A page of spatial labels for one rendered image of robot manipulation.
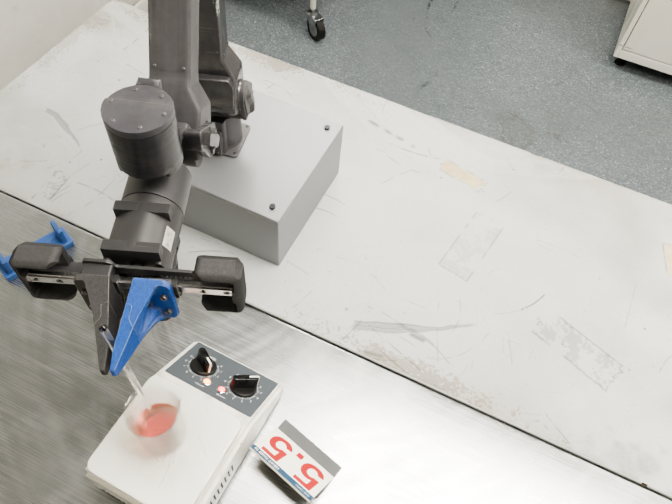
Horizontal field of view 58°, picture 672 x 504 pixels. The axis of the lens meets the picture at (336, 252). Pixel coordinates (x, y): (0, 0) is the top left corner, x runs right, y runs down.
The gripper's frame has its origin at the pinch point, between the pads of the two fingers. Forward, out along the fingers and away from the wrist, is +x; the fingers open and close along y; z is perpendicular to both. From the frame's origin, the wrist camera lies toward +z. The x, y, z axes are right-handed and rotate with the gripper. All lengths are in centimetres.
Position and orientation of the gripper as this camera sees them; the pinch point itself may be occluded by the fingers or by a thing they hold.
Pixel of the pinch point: (119, 333)
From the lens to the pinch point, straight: 52.0
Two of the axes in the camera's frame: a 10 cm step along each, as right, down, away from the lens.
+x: -0.5, 8.3, -5.5
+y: -10.0, -0.8, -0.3
